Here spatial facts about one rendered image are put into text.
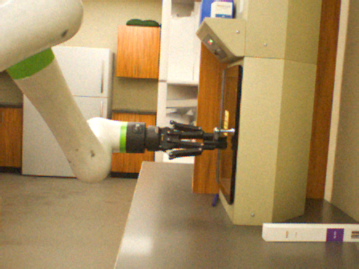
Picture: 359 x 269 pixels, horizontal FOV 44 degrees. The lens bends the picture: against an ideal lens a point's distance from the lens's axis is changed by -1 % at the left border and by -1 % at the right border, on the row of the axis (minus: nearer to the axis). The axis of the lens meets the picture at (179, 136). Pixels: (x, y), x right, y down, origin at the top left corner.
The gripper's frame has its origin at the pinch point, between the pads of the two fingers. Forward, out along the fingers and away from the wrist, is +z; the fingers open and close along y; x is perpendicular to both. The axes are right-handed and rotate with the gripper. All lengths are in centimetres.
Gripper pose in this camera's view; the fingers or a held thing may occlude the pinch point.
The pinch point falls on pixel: (215, 142)
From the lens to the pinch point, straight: 133.1
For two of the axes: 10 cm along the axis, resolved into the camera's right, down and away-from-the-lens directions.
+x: -0.7, 5.8, 8.1
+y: 0.1, -8.1, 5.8
